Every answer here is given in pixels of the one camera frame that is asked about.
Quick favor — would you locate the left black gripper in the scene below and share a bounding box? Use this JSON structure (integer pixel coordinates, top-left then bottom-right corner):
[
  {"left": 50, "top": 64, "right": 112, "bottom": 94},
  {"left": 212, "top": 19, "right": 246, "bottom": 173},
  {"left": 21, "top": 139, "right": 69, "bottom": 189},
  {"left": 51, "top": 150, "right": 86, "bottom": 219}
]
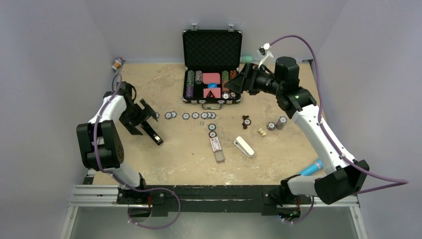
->
[{"left": 119, "top": 99, "right": 156, "bottom": 135}]

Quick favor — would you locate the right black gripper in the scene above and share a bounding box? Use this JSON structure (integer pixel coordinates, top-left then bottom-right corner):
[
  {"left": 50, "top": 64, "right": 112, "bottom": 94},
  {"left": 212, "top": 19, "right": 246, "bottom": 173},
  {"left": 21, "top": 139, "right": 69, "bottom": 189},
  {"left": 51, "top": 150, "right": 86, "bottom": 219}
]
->
[{"left": 224, "top": 62, "right": 284, "bottom": 96}]

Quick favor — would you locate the black stapler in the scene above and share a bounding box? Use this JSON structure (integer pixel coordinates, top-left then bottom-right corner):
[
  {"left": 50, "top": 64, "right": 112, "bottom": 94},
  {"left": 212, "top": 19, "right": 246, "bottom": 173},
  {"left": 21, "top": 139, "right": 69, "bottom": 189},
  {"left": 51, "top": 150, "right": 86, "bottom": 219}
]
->
[{"left": 141, "top": 121, "right": 164, "bottom": 145}]

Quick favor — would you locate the white stapler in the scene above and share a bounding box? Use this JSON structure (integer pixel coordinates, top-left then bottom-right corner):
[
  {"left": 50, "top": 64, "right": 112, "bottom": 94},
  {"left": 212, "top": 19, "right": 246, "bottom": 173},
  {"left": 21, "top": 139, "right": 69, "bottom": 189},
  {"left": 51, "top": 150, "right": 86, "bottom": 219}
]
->
[{"left": 234, "top": 136, "right": 255, "bottom": 158}]

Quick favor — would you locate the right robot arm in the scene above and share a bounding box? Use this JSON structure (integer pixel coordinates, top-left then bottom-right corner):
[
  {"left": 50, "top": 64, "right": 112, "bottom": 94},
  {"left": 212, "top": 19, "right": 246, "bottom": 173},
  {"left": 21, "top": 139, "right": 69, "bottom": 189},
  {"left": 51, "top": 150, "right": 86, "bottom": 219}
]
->
[{"left": 225, "top": 57, "right": 370, "bottom": 205}]

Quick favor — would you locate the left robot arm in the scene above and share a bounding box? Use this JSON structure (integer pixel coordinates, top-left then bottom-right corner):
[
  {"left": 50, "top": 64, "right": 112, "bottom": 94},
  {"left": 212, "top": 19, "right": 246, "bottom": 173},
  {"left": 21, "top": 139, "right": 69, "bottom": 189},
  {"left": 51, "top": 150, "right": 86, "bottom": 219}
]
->
[{"left": 76, "top": 82, "right": 164, "bottom": 204}]

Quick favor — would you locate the green cylinder object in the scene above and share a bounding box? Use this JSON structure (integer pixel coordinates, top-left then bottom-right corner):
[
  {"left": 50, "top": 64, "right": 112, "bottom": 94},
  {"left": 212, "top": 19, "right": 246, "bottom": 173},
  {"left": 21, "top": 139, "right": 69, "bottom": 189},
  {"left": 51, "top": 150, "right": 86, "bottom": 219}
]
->
[{"left": 240, "top": 55, "right": 253, "bottom": 64}]

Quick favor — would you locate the pink card deck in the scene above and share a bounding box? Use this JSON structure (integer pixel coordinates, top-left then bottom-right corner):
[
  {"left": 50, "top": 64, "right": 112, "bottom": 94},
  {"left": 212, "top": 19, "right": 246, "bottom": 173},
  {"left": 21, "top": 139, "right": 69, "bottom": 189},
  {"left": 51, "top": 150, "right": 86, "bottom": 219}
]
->
[{"left": 203, "top": 73, "right": 221, "bottom": 85}]

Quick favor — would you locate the blue dealer chip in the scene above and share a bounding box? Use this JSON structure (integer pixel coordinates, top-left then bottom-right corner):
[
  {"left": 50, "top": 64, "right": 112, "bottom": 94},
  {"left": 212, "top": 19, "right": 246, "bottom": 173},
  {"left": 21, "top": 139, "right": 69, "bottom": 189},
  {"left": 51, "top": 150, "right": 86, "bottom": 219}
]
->
[{"left": 207, "top": 83, "right": 218, "bottom": 89}]

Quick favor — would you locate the red card deck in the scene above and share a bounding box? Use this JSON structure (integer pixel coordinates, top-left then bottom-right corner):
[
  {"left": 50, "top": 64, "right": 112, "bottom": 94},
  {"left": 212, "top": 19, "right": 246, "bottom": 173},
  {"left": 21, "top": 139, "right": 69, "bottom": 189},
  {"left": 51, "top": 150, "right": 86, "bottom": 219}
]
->
[{"left": 203, "top": 88, "right": 221, "bottom": 99}]

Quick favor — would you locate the brown figure toy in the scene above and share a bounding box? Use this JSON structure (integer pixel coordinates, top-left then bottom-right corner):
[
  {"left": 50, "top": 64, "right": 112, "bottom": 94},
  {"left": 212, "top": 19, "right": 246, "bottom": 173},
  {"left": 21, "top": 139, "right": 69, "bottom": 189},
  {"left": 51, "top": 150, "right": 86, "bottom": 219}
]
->
[{"left": 242, "top": 115, "right": 251, "bottom": 129}]

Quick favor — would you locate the black poker chip case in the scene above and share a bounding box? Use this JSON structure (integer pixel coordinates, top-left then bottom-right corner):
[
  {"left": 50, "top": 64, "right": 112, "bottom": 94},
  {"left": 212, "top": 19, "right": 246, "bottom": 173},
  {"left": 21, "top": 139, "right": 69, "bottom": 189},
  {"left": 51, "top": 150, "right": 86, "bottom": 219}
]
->
[{"left": 182, "top": 29, "right": 243, "bottom": 107}]

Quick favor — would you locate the poker chip right side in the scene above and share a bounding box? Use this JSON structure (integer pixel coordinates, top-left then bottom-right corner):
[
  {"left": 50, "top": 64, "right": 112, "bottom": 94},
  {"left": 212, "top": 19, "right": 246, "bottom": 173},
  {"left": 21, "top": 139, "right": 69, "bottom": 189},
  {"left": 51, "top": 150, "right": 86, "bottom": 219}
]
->
[{"left": 267, "top": 122, "right": 276, "bottom": 131}]

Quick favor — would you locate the poker chip above staple box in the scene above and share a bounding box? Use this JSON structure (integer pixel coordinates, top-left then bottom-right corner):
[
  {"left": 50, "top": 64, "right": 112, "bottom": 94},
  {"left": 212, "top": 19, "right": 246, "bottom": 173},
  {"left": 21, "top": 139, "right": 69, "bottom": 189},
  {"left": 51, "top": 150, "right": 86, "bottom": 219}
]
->
[{"left": 208, "top": 123, "right": 216, "bottom": 131}]

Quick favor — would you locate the cream small object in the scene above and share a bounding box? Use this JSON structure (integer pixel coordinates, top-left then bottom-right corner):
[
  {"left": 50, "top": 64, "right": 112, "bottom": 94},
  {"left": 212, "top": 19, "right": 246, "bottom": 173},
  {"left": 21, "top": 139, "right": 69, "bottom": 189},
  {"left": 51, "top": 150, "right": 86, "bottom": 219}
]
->
[{"left": 258, "top": 128, "right": 267, "bottom": 136}]

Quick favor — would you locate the poker chip near staple box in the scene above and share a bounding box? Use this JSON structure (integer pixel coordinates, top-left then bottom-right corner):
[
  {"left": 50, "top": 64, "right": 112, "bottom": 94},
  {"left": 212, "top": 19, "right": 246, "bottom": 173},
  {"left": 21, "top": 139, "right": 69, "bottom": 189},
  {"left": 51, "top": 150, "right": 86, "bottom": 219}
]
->
[{"left": 209, "top": 131, "right": 217, "bottom": 138}]

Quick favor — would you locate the small orange bottle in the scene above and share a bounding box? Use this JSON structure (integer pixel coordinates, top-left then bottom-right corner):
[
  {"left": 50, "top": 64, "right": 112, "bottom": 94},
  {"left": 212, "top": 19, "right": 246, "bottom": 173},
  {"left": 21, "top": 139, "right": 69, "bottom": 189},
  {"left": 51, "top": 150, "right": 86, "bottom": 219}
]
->
[{"left": 111, "top": 57, "right": 124, "bottom": 71}]

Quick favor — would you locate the staple box with clear lid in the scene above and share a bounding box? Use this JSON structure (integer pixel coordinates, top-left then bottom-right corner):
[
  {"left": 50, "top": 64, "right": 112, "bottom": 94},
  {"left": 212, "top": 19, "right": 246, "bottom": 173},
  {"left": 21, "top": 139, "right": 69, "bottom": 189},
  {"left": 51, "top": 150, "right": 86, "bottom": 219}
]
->
[{"left": 210, "top": 137, "right": 225, "bottom": 163}]

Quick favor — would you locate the blue cylinder tool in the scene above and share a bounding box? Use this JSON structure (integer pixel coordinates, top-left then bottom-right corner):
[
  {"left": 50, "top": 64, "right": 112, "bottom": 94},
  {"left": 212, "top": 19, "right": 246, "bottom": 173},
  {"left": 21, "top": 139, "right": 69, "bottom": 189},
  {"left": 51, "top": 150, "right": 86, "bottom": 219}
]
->
[{"left": 299, "top": 159, "right": 323, "bottom": 176}]

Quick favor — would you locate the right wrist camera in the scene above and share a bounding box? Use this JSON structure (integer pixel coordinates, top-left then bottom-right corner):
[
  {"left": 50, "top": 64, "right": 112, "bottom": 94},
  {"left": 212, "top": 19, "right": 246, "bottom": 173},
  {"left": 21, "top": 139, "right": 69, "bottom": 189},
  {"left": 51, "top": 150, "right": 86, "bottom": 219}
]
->
[{"left": 257, "top": 43, "right": 274, "bottom": 68}]

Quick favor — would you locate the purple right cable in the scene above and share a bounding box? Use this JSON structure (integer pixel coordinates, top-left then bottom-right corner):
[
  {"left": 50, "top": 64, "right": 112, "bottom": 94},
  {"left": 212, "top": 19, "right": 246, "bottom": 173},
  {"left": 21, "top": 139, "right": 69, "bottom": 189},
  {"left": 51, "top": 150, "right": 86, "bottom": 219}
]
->
[{"left": 269, "top": 35, "right": 410, "bottom": 195}]

